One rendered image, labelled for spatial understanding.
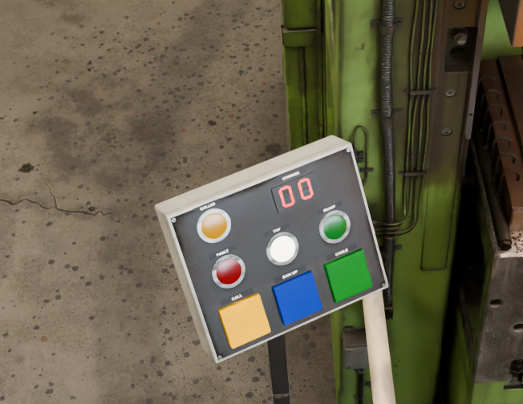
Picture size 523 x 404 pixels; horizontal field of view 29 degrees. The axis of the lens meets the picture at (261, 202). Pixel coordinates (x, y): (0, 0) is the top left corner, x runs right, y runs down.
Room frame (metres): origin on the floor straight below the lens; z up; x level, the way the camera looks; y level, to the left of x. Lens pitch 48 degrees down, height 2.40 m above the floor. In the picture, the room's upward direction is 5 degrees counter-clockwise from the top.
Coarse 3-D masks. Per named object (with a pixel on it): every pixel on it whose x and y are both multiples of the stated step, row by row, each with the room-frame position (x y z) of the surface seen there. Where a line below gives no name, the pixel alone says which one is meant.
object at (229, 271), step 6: (222, 264) 1.03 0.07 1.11; (228, 264) 1.04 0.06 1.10; (234, 264) 1.04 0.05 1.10; (222, 270) 1.03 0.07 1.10; (228, 270) 1.03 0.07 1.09; (234, 270) 1.03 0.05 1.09; (240, 270) 1.03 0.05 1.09; (222, 276) 1.02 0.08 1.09; (228, 276) 1.02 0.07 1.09; (234, 276) 1.03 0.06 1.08; (240, 276) 1.03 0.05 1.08; (222, 282) 1.02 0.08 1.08; (228, 282) 1.02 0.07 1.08
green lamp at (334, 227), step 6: (330, 216) 1.11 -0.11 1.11; (336, 216) 1.11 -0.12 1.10; (342, 216) 1.12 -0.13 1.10; (330, 222) 1.11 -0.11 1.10; (336, 222) 1.11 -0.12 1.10; (342, 222) 1.11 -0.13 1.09; (324, 228) 1.10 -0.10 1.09; (330, 228) 1.10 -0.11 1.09; (336, 228) 1.10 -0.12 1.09; (342, 228) 1.10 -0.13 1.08; (330, 234) 1.10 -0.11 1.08; (336, 234) 1.10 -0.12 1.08; (342, 234) 1.10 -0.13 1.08
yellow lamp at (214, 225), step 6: (210, 216) 1.08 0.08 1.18; (216, 216) 1.08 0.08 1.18; (222, 216) 1.08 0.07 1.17; (204, 222) 1.07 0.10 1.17; (210, 222) 1.07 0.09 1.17; (216, 222) 1.07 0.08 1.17; (222, 222) 1.07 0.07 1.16; (204, 228) 1.06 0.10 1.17; (210, 228) 1.06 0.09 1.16; (216, 228) 1.07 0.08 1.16; (222, 228) 1.07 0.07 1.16; (204, 234) 1.06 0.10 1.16; (210, 234) 1.06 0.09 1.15; (216, 234) 1.06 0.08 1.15; (222, 234) 1.06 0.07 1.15
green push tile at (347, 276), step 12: (360, 252) 1.08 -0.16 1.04; (324, 264) 1.07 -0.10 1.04; (336, 264) 1.07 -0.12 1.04; (348, 264) 1.07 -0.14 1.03; (360, 264) 1.07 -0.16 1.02; (336, 276) 1.05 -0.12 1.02; (348, 276) 1.06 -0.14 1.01; (360, 276) 1.06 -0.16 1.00; (336, 288) 1.04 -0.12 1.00; (348, 288) 1.04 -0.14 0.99; (360, 288) 1.05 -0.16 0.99; (336, 300) 1.03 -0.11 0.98
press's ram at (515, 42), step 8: (504, 0) 1.29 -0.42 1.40; (512, 0) 1.24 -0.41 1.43; (520, 0) 1.21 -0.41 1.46; (504, 8) 1.28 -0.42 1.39; (512, 8) 1.23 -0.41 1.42; (520, 8) 1.20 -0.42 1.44; (504, 16) 1.27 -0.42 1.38; (512, 16) 1.23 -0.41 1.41; (520, 16) 1.20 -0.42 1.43; (512, 24) 1.22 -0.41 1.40; (520, 24) 1.20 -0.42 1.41; (512, 32) 1.21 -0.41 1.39; (520, 32) 1.20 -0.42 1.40; (512, 40) 1.21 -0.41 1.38; (520, 40) 1.20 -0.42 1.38
